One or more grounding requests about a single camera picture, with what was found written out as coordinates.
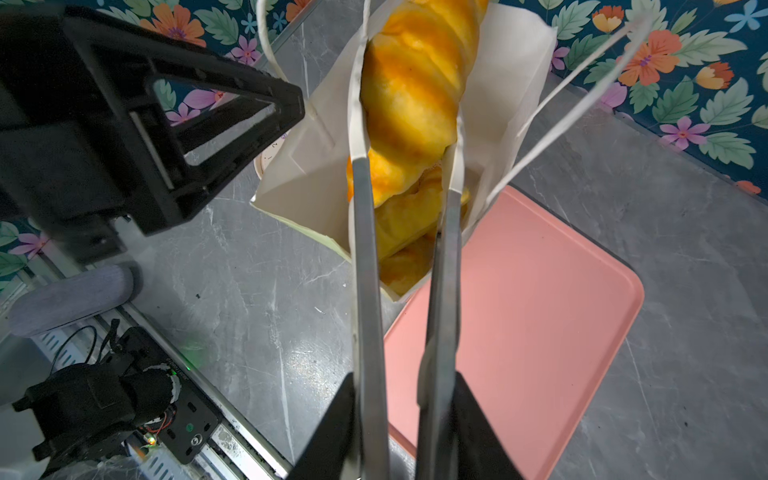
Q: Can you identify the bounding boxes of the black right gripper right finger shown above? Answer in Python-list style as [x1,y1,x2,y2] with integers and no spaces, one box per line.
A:
[453,372,524,480]

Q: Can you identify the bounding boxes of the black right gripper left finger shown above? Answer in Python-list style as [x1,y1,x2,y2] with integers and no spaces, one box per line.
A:
[287,373,355,480]

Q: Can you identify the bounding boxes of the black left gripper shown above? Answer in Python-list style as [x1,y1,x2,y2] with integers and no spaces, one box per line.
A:
[1,4,305,263]

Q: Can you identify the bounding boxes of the metal tongs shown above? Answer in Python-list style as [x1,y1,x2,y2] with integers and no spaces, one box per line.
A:
[346,0,469,480]

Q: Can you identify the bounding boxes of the green painted paper bag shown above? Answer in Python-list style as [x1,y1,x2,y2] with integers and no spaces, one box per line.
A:
[250,0,655,303]

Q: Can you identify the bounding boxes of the orange croissant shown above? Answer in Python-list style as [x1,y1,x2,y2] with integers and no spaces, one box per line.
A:
[374,166,445,261]

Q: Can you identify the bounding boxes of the yellow croissant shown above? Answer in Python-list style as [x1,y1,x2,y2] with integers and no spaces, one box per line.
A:
[361,0,488,206]

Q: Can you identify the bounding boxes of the striped yellow bread roll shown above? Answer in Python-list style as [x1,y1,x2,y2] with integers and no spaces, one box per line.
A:
[380,237,434,296]

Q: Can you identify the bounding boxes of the pink plastic tray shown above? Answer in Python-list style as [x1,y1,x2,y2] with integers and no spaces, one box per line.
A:
[383,184,646,480]

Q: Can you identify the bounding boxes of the metal base rail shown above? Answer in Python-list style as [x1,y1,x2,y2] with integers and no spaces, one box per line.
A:
[13,305,291,479]

